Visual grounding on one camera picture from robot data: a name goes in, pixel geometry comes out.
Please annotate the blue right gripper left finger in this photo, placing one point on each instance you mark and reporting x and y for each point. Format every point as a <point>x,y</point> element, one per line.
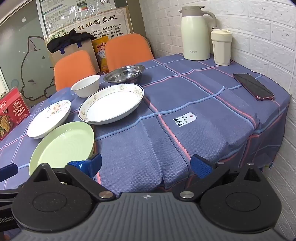
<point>89,167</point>

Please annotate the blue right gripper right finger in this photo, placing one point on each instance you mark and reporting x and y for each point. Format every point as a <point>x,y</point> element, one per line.
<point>200,166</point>

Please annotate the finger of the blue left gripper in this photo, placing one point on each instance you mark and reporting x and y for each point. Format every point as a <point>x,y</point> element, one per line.
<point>8,171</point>

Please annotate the green plate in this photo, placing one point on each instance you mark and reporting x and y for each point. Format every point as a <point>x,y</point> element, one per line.
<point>69,142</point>

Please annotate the large white rimmed plate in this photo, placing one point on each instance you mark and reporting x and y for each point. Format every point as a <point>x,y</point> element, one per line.
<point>111,104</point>

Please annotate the white floral plate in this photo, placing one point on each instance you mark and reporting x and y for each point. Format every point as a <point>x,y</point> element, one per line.
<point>50,118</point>

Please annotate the white ribbed bowl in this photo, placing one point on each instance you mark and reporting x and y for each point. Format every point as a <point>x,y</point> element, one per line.
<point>86,86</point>

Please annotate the stainless steel bowl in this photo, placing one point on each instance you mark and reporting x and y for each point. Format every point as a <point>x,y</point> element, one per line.
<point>124,74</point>

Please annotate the white tablecloth label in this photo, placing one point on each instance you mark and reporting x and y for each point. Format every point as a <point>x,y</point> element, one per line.
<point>184,119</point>

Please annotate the blue plaid tablecloth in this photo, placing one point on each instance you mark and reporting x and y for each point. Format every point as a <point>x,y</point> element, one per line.
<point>221,113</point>

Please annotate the red cracker box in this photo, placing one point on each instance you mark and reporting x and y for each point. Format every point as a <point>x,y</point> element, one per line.
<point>13,111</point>

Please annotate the smartphone in red case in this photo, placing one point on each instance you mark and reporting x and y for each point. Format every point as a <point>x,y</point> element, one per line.
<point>254,87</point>

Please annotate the left orange chair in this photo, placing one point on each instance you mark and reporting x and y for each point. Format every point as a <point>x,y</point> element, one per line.
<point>72,68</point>

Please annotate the orange chair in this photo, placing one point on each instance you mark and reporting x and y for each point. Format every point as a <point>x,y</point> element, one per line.
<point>72,68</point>
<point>127,50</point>

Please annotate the frosted glass door with cat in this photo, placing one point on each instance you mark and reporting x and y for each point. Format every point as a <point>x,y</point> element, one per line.
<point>25,60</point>

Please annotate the brown paper bag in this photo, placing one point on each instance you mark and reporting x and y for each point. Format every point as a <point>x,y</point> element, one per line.
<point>80,46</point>

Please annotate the yellow snack bag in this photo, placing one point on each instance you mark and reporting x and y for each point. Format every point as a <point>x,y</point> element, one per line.
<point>99,48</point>

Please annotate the right orange chair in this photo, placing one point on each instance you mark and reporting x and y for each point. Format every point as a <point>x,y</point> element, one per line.
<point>127,50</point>

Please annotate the black cloth on bag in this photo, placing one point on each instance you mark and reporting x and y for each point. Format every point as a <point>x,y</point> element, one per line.
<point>72,38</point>

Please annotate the cream travel cup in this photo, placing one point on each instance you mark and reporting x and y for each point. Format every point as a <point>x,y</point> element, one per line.
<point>222,42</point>

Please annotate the cream thermos jug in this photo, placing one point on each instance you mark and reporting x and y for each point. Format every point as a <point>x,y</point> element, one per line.
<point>195,33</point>

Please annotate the white poster board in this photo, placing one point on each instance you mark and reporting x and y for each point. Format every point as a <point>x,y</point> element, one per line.
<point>112,23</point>

